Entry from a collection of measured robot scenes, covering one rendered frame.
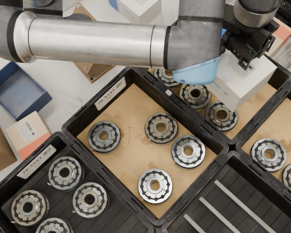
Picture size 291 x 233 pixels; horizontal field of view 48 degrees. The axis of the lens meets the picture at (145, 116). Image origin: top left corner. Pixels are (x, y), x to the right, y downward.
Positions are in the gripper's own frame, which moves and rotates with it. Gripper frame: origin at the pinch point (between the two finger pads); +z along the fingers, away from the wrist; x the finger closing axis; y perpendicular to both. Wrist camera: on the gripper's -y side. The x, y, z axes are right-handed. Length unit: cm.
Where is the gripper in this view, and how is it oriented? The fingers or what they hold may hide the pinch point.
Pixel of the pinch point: (226, 59)
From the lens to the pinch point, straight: 83.9
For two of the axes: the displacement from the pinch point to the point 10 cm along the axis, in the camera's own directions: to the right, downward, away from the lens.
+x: 7.7, -6.2, 1.9
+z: 0.5, 3.5, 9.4
